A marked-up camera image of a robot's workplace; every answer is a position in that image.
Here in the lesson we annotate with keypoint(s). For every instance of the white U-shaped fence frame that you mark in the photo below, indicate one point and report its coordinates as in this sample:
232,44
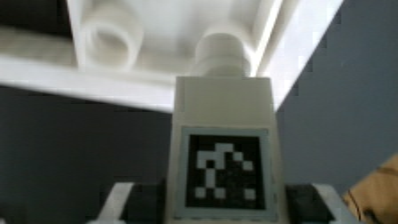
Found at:
37,59

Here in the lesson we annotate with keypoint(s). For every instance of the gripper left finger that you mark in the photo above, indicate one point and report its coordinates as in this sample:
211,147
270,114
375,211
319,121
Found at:
110,212

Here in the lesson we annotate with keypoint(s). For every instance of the white chair seat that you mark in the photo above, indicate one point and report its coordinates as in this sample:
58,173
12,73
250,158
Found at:
147,36

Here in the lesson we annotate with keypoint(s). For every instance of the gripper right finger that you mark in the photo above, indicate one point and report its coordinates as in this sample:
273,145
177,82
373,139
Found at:
343,216

